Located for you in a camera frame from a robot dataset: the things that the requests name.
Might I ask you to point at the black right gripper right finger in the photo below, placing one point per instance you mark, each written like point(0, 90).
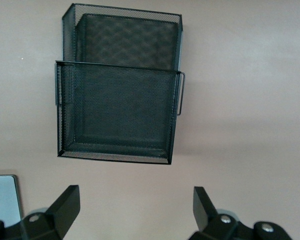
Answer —
point(207, 220)

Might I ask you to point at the black mesh desk organizer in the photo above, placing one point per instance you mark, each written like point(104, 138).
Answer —
point(120, 105)

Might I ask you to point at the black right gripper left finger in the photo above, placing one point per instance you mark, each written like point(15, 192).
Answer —
point(62, 212)

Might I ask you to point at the silver laptop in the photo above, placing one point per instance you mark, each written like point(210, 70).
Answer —
point(2, 195)

